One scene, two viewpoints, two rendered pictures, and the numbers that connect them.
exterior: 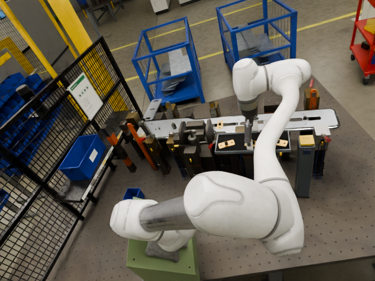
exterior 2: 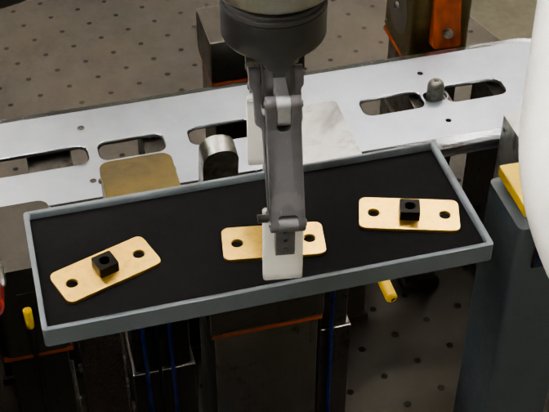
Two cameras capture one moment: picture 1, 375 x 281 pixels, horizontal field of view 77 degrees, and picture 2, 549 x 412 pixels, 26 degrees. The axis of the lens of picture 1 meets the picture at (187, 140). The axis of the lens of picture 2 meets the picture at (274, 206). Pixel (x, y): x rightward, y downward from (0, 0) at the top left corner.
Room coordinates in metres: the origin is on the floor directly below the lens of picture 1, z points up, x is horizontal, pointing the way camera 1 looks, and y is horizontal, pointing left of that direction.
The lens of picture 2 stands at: (0.29, 0.16, 1.84)
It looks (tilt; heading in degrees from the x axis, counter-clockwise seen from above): 42 degrees down; 318
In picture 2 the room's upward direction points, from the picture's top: straight up
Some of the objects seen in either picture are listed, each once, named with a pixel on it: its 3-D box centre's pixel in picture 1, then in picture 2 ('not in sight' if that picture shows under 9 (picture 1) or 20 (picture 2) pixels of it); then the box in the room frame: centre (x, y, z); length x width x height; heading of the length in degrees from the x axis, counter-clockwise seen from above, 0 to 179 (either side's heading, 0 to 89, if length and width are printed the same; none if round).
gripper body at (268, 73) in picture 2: (249, 114); (273, 42); (0.82, -0.31, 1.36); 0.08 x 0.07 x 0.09; 144
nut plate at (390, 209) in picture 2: (278, 141); (409, 211); (0.77, -0.42, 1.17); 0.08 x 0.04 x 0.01; 46
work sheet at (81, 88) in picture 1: (86, 96); not in sight; (1.78, 0.62, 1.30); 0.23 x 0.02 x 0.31; 153
